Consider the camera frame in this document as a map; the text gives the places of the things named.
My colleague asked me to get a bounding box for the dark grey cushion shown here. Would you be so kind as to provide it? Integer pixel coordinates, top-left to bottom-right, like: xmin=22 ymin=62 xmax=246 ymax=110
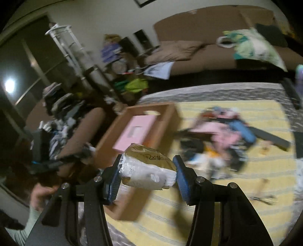
xmin=256 ymin=22 xmax=288 ymax=48

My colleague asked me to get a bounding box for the yellow checked tablecloth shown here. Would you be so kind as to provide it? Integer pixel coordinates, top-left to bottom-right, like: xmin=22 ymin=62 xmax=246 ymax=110
xmin=104 ymin=99 xmax=303 ymax=246

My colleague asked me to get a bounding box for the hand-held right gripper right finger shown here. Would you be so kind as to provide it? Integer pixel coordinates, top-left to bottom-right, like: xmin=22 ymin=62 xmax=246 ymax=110
xmin=172 ymin=155 xmax=277 ymax=246

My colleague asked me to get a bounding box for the person's left hand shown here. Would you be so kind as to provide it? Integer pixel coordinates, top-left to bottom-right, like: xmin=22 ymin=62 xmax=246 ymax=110
xmin=31 ymin=183 xmax=59 ymax=211

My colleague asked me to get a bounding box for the round tin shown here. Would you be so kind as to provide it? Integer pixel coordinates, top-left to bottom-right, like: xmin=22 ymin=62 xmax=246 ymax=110
xmin=114 ymin=59 xmax=128 ymax=74

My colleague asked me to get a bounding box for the brown white packet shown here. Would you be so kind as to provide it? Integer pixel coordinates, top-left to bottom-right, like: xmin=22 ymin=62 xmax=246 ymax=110
xmin=119 ymin=142 xmax=178 ymax=191

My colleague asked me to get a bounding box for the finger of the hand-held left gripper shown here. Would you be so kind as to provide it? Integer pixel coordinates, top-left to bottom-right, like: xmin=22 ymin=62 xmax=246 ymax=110
xmin=57 ymin=142 xmax=97 ymax=166

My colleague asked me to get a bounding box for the framed wall picture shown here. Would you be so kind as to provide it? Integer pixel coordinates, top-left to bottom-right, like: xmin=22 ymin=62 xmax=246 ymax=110
xmin=134 ymin=0 xmax=158 ymax=7

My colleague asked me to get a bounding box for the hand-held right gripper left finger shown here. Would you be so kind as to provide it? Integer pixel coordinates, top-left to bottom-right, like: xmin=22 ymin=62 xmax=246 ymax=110
xmin=25 ymin=154 xmax=122 ymax=246

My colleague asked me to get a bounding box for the brown armchair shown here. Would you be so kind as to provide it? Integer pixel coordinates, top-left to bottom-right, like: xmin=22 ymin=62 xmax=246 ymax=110
xmin=26 ymin=107 xmax=106 ymax=178

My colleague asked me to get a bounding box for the pink cloth item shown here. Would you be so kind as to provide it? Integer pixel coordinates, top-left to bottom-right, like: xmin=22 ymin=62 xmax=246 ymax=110
xmin=189 ymin=114 xmax=237 ymax=152

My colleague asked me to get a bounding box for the purple green ball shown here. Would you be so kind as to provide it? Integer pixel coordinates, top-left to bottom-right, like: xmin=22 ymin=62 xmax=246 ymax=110
xmin=295 ymin=65 xmax=303 ymax=86

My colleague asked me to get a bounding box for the brown cushion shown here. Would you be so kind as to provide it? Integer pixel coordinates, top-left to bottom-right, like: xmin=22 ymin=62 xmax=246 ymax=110
xmin=144 ymin=40 xmax=205 ymax=64

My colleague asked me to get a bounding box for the brown cardboard box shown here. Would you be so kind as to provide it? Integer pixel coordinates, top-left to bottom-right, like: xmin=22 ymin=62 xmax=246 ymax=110
xmin=95 ymin=102 xmax=181 ymax=221

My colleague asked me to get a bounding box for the pink box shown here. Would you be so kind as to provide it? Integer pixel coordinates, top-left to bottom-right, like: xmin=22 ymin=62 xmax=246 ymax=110
xmin=112 ymin=115 xmax=157 ymax=153

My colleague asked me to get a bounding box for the black flat bar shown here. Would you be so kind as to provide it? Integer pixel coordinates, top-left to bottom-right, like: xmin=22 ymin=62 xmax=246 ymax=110
xmin=251 ymin=126 xmax=291 ymax=152

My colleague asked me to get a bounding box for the blue case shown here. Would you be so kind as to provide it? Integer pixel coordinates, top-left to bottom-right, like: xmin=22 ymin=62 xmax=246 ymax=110
xmin=228 ymin=119 xmax=257 ymax=143

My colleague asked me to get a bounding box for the person's left forearm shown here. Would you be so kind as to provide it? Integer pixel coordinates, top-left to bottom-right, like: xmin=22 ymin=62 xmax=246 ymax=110
xmin=5 ymin=206 xmax=41 ymax=246

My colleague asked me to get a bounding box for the green patterned pillow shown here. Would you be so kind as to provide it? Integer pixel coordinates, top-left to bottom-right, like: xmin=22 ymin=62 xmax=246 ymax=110
xmin=216 ymin=27 xmax=288 ymax=71

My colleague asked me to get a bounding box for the stack of blue boxes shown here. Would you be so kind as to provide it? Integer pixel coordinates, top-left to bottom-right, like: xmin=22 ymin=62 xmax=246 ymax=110
xmin=101 ymin=44 xmax=122 ymax=63

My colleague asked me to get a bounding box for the printed paper sheet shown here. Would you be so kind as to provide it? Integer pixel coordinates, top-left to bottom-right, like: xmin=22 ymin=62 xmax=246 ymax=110
xmin=143 ymin=62 xmax=176 ymax=79

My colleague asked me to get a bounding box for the white rack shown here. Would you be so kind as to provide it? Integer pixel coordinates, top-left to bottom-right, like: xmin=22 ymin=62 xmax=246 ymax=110
xmin=45 ymin=22 xmax=95 ymax=95

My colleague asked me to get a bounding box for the brown sofa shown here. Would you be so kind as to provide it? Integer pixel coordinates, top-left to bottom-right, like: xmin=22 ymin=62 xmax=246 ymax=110
xmin=144 ymin=5 xmax=303 ymax=76

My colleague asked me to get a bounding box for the pile of clothes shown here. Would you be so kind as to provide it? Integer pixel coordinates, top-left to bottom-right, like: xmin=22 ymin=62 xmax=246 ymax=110
xmin=31 ymin=82 xmax=95 ymax=161

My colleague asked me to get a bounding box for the green bag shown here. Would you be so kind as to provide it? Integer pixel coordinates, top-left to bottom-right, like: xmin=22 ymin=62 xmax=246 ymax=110
xmin=114 ymin=78 xmax=148 ymax=94

